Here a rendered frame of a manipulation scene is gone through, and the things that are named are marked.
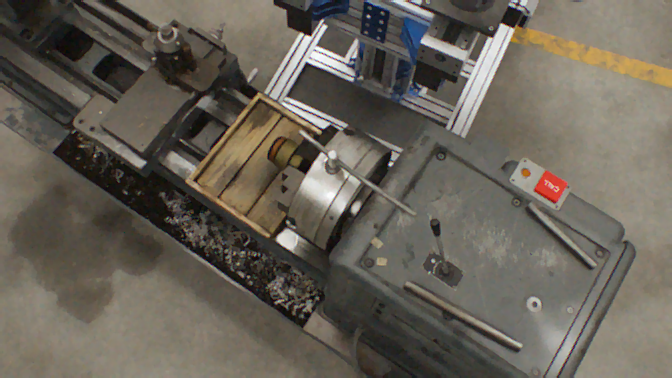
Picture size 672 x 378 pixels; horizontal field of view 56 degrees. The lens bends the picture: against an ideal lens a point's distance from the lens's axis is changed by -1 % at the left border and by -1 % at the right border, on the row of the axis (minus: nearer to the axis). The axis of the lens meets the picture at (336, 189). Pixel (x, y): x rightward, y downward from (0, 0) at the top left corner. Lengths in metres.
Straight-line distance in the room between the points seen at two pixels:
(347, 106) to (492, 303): 1.49
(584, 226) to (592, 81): 1.82
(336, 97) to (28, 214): 1.42
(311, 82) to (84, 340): 1.42
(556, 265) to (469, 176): 0.28
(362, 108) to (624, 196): 1.24
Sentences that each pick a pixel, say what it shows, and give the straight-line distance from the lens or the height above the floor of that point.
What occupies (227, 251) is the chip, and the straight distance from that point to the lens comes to 2.13.
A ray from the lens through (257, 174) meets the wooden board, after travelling 1.91.
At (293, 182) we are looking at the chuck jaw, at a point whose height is 1.11.
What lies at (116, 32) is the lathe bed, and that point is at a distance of 2.28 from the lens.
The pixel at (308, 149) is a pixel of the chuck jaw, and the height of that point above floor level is 1.14.
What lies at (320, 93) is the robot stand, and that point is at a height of 0.21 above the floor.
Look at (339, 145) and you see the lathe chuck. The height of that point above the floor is 1.23.
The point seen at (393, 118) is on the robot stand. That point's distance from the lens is 2.76.
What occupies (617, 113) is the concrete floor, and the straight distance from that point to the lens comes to 3.31.
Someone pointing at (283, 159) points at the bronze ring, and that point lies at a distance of 1.68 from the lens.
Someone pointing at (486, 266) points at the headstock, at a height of 1.25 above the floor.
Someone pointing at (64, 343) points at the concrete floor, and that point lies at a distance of 2.86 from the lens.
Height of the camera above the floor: 2.65
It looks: 70 degrees down
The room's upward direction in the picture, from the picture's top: 5 degrees clockwise
